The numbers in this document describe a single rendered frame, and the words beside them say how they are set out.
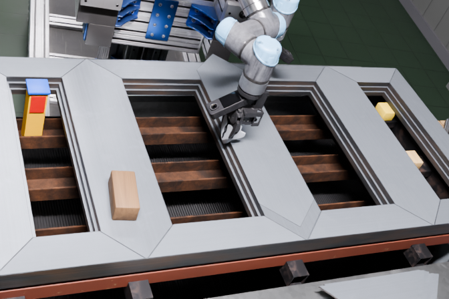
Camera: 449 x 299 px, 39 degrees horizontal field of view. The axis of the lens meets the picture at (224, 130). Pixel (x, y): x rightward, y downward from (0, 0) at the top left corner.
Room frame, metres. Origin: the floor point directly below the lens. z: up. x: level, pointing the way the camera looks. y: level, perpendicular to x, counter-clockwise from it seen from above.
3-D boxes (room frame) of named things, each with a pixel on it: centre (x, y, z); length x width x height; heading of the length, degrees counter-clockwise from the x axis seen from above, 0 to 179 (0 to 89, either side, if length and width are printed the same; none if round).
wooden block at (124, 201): (1.04, 0.17, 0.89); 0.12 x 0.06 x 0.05; 27
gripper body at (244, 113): (1.42, -0.03, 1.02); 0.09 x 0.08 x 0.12; 125
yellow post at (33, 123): (1.30, 0.53, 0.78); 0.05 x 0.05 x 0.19; 35
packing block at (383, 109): (2.01, -0.53, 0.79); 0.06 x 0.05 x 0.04; 35
